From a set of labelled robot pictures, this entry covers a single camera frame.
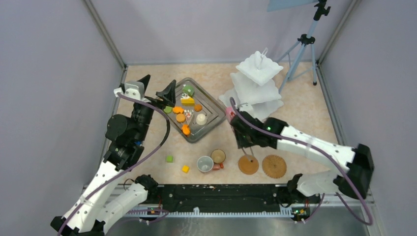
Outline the ribbed brown round coaster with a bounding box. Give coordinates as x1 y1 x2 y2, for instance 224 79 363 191
262 155 287 179

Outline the green macaron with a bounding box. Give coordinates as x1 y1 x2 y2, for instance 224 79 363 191
163 106 173 114

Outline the white strawberry cake slice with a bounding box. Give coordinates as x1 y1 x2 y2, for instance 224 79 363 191
183 109 194 124

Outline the brown round cookie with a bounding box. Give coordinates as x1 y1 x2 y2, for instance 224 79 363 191
194 104 203 112

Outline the silver metal tray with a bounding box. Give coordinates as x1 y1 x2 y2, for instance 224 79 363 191
163 78 226 143

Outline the brown cup with red handle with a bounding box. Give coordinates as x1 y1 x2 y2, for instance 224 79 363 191
210 149 226 170

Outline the white three-tier serving stand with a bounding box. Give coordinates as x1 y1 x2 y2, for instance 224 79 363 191
219 48 283 120

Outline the smooth brown round coaster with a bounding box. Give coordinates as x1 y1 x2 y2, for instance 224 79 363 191
238 155 259 175

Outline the orange bear cookie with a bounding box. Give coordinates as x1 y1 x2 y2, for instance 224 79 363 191
181 124 191 136

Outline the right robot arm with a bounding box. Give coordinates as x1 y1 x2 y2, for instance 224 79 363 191
226 106 375 203

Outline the orange round macaron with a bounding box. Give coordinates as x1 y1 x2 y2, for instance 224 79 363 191
176 113 186 123

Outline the yellow cube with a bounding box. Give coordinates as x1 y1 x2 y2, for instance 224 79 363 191
181 165 190 174

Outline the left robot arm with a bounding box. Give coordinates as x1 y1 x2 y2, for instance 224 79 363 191
51 75 177 236

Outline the green cake cube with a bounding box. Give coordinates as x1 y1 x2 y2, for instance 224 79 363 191
182 84 195 97

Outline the orange flower cookie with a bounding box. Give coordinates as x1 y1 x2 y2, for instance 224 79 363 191
172 106 184 114

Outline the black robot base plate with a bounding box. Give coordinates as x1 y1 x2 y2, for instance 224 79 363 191
146 184 320 213

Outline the light blue tripod stand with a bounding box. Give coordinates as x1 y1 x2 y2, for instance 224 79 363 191
267 0 331 93

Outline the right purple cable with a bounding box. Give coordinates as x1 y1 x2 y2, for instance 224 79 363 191
229 97 374 226

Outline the yellow cheese cake wedge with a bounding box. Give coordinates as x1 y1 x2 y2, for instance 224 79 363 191
180 93 195 106

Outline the grey-white cup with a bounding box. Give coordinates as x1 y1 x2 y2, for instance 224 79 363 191
197 156 214 173

